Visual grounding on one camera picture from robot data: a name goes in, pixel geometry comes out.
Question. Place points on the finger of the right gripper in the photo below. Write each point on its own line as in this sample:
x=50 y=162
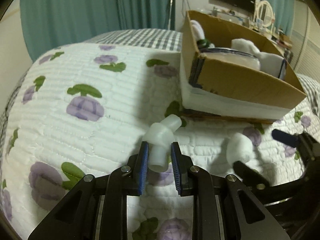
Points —
x=250 y=177
x=285 y=138

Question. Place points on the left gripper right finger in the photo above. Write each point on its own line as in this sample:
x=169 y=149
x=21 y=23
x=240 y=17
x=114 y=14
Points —
x=223 y=207

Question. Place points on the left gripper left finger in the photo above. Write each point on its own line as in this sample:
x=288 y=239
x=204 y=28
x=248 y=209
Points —
x=96 y=207

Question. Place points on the white cotton ball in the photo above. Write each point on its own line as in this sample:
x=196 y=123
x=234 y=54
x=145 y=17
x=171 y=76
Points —
x=239 y=148

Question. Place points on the white plastic tube connector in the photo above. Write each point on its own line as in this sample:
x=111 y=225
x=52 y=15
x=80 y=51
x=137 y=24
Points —
x=160 y=136

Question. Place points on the dark tissue pack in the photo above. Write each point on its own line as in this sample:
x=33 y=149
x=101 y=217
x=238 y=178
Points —
x=232 y=56

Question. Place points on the open cardboard box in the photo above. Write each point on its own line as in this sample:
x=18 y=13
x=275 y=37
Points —
x=231 y=91

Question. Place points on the white floral quilt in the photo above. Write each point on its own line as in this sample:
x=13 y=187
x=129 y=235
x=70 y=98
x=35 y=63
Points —
x=37 y=171

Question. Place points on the white wardrobe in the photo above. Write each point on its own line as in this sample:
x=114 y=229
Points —
x=305 y=38

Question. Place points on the white dressing table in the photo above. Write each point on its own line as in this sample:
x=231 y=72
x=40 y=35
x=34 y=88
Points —
x=280 y=40

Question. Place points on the white oval vanity mirror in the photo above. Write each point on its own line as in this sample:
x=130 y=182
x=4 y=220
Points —
x=264 y=15

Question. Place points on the teal right curtain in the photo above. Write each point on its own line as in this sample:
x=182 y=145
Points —
x=283 y=10

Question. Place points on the teal curtain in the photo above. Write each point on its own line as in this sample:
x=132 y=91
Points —
x=283 y=10
x=47 y=24

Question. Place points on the teal left curtain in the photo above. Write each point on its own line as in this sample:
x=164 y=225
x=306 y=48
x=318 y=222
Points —
x=47 y=24

